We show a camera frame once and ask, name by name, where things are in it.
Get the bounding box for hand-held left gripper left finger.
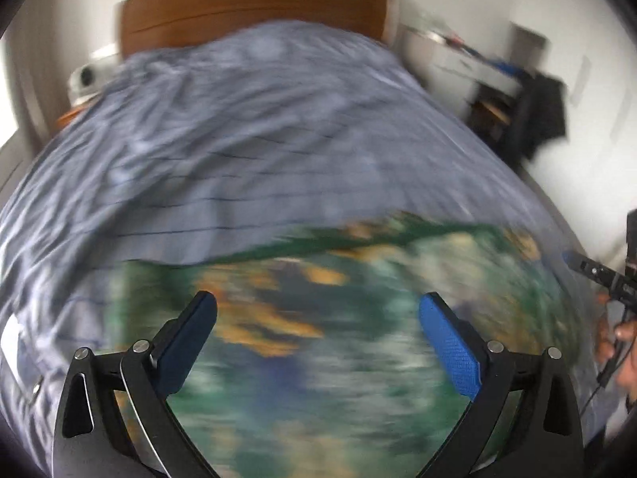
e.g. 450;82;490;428
52;291;218;478

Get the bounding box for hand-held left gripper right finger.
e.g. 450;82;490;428
418;293;584;478

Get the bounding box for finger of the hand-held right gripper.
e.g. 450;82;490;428
562;251;622;294

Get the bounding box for green cloud print jacket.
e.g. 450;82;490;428
107;212;587;478

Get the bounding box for person's right hand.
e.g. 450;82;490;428
596;293;637;390

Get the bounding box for dark wooden chair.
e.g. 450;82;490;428
468;94;529;151

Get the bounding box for blue checked bed duvet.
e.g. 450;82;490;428
0;22;607;478

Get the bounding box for white desk with drawers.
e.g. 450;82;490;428
403;27;537;110

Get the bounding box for wooden nightstand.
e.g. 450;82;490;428
56;104;91;133

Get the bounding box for wooden headboard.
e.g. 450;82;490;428
119;0;400;61

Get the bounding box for black cable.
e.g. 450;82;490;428
580;303;633;424

